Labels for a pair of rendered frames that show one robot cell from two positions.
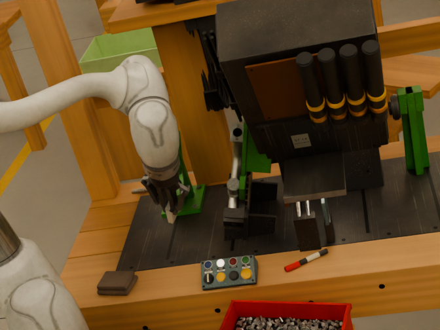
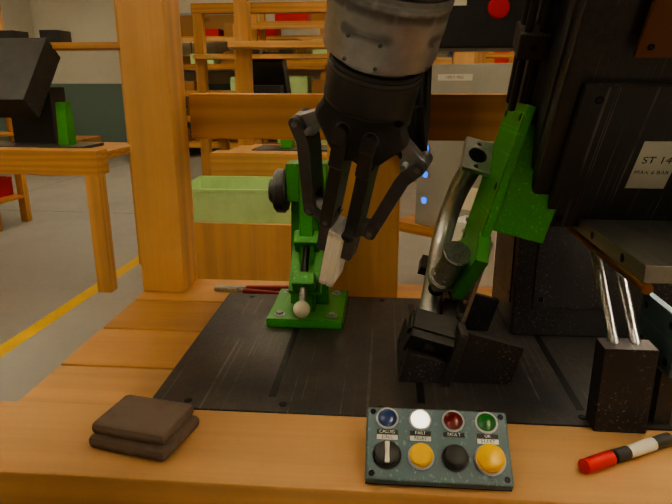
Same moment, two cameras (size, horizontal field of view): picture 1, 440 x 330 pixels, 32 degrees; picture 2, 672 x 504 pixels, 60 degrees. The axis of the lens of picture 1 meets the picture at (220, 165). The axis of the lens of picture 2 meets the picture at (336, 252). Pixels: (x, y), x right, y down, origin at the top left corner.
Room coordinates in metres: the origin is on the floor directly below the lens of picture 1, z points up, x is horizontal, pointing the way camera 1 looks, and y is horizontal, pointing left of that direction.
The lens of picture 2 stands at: (1.18, 0.24, 1.30)
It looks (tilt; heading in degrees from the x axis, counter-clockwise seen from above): 16 degrees down; 352
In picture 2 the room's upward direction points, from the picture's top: straight up
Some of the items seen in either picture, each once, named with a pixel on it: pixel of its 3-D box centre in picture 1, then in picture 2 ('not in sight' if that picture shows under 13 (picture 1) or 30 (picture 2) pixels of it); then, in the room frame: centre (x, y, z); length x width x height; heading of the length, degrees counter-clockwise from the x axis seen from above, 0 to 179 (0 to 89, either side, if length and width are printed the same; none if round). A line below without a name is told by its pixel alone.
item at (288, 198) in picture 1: (313, 160); (643, 232); (1.84, -0.25, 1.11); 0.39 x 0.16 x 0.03; 167
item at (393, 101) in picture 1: (393, 107); not in sight; (2.00, -0.54, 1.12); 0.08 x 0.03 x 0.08; 167
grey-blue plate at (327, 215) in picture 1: (327, 214); (655, 356); (1.78, -0.25, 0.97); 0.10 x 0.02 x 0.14; 167
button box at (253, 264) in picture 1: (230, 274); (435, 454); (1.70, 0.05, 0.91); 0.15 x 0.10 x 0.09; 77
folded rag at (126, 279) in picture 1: (116, 282); (145, 425); (1.80, 0.37, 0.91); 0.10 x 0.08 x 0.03; 64
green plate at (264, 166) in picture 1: (256, 145); (518, 182); (1.91, -0.11, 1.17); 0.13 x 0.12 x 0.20; 77
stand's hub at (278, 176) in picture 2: not in sight; (278, 190); (2.17, 0.19, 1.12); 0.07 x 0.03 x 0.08; 167
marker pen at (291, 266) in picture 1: (306, 260); (627, 452); (1.68, -0.16, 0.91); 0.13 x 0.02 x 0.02; 105
